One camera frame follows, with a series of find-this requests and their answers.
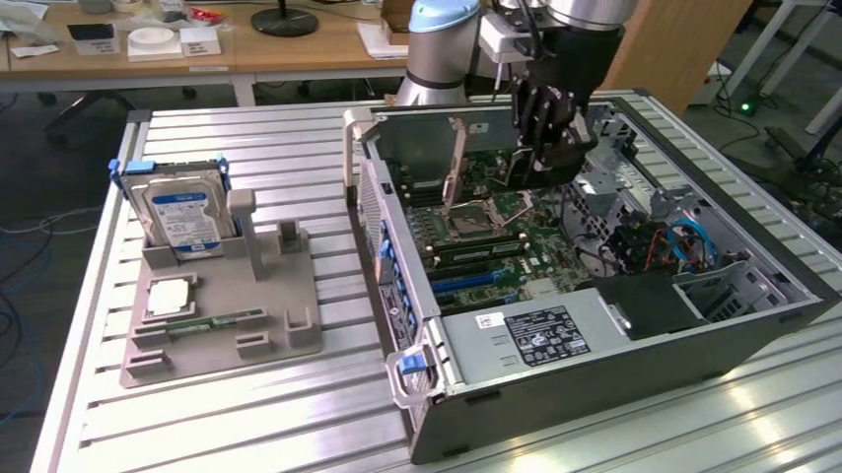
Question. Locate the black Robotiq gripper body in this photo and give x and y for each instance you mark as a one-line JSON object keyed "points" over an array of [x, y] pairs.
{"points": [[579, 59]]}

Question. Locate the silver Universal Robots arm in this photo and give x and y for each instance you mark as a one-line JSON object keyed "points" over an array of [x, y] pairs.
{"points": [[434, 54]]}

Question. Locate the wooden cabinet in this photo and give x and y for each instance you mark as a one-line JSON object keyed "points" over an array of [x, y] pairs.
{"points": [[664, 49]]}

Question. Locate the metal socket cover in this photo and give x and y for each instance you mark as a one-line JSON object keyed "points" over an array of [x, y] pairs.
{"points": [[516, 207]]}

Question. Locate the black RAM stick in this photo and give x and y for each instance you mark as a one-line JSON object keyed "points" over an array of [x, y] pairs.
{"points": [[480, 250]]}

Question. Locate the white paper stack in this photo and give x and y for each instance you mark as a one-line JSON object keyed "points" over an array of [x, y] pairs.
{"points": [[381, 44]]}

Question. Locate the green motherboard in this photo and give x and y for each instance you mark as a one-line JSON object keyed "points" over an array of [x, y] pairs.
{"points": [[546, 266]]}

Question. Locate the blue expansion slot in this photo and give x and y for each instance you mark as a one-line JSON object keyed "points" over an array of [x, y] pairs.
{"points": [[467, 281]]}

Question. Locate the silver chipset heatsink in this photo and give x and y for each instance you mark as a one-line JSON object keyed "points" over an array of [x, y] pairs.
{"points": [[542, 290]]}

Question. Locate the wooden desk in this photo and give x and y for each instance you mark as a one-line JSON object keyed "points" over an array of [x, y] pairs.
{"points": [[296, 54]]}

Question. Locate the black round lamp base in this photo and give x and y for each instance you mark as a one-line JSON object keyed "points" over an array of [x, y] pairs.
{"points": [[284, 22]]}

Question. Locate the grey disk bay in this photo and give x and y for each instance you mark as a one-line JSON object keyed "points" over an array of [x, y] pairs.
{"points": [[730, 290]]}

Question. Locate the grey power supply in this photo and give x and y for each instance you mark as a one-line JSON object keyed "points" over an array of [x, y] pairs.
{"points": [[539, 340]]}

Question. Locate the blue case latch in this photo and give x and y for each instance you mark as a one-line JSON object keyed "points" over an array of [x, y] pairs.
{"points": [[411, 365]]}

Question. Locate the plain white box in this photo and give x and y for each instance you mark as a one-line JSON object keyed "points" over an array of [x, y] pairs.
{"points": [[200, 42]]}

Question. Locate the red packet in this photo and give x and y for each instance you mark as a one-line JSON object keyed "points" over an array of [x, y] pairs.
{"points": [[205, 16]]}

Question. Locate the dark grey PC case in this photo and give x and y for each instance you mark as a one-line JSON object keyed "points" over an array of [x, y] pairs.
{"points": [[591, 394]]}

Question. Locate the grey parts rack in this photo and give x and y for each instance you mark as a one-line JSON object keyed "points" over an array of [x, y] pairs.
{"points": [[236, 295]]}

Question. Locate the hard disk with blue caddy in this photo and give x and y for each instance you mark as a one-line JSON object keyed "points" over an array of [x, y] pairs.
{"points": [[177, 217]]}

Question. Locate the green RAM stick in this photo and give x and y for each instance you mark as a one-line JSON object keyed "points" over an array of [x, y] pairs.
{"points": [[211, 322]]}

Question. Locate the silver CPU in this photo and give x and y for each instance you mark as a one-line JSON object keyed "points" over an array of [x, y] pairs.
{"points": [[167, 298]]}

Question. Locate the black office chair base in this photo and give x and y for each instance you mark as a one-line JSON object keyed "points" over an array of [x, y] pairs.
{"points": [[92, 106]]}

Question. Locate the white box with black top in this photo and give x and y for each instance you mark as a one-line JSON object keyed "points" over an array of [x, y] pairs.
{"points": [[93, 39]]}

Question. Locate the grey cup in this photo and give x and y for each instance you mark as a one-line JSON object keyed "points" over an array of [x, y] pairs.
{"points": [[95, 6]]}

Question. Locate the white paper slip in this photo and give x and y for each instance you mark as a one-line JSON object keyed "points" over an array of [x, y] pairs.
{"points": [[32, 50]]}

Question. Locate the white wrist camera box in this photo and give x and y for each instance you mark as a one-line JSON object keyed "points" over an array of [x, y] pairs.
{"points": [[499, 37]]}

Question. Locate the white table frame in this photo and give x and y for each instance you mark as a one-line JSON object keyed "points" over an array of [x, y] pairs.
{"points": [[782, 44]]}

